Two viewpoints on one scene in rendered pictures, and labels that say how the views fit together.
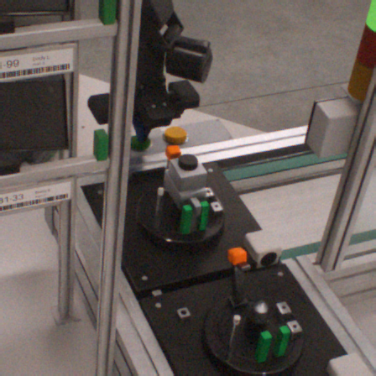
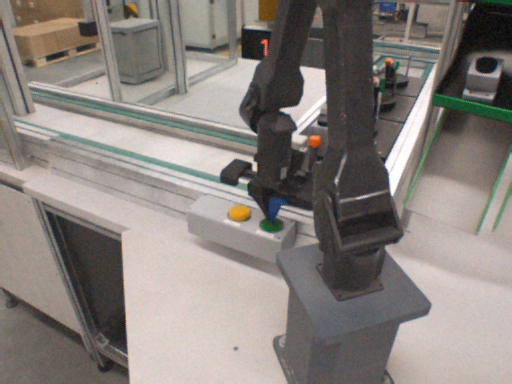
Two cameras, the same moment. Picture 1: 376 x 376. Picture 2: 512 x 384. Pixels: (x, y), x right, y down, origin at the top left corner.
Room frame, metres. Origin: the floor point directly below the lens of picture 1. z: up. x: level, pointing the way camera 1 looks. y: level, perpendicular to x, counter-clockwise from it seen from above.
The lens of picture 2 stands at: (1.51, 0.55, 1.42)
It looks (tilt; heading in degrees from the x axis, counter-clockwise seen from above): 33 degrees down; 236
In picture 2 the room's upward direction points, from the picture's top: straight up
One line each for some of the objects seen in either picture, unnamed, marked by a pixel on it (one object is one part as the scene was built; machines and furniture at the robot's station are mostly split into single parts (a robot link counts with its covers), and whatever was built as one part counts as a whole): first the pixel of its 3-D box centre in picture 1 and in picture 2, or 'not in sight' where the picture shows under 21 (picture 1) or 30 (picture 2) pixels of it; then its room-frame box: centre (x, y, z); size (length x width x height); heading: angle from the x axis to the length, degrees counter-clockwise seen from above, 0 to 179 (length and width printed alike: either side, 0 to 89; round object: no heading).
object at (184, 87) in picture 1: (145, 86); (273, 168); (1.16, 0.08, 1.08); 0.19 x 0.06 x 0.08; 118
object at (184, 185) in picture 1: (188, 181); (324, 133); (0.95, -0.01, 1.06); 0.08 x 0.04 x 0.07; 28
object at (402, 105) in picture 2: not in sight; (375, 89); (0.52, -0.24, 1.01); 0.24 x 0.24 x 0.13; 28
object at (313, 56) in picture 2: not in sight; (333, 51); (-0.55, -1.52, 0.73); 0.62 x 0.42 x 0.23; 118
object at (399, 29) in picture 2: not in sight; (404, 28); (-3.50, -3.11, 0.36); 0.60 x 0.40 x 0.15; 120
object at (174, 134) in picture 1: (174, 136); (239, 214); (1.19, 0.02, 0.96); 0.04 x 0.04 x 0.02
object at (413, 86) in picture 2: not in sight; (390, 70); (0.30, -0.36, 1.01); 0.24 x 0.24 x 0.13; 28
